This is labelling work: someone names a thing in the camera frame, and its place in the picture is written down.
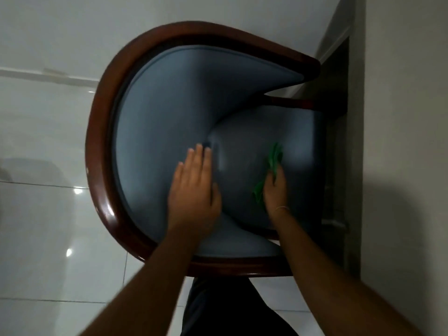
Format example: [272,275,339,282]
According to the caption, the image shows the person's left forearm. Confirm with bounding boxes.
[78,225,212,336]

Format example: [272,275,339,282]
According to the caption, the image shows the person's right forearm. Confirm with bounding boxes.
[270,207,422,336]

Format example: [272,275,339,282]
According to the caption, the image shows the person's dark trousers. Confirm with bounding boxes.
[179,276,300,336]

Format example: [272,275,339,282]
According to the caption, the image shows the person's left hand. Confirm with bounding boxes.
[167,143,223,238]

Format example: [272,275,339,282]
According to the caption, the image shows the green cleaning cloth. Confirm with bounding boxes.
[252,142,284,207]

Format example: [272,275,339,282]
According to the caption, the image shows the dark wooden door frame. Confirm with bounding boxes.
[313,0,366,278]

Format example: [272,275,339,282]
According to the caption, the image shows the blue upholstered wooden armchair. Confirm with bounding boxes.
[85,21,328,278]

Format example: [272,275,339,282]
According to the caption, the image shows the person's right hand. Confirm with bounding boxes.
[262,164,289,215]

